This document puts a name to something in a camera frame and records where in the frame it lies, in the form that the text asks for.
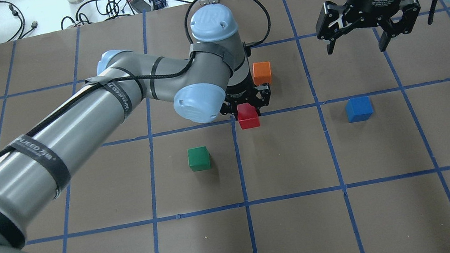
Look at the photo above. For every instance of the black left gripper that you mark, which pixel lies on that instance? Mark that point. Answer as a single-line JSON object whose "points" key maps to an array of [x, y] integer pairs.
{"points": [[240, 93]]}

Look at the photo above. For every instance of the red wooden block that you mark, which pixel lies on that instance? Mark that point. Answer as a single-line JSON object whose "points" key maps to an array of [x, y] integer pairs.
{"points": [[247, 116]]}

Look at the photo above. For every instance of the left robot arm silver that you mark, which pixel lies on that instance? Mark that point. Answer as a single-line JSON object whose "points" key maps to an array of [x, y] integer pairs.
{"points": [[37, 167]]}

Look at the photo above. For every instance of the orange wooden block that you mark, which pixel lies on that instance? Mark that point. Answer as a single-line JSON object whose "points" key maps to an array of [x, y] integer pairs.
{"points": [[262, 73]]}

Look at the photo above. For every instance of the green wooden block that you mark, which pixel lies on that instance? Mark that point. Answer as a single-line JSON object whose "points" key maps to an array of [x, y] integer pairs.
{"points": [[199, 159]]}

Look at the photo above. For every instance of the blue wooden block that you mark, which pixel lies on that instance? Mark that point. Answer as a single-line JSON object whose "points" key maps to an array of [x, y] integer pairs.
{"points": [[359, 109]]}

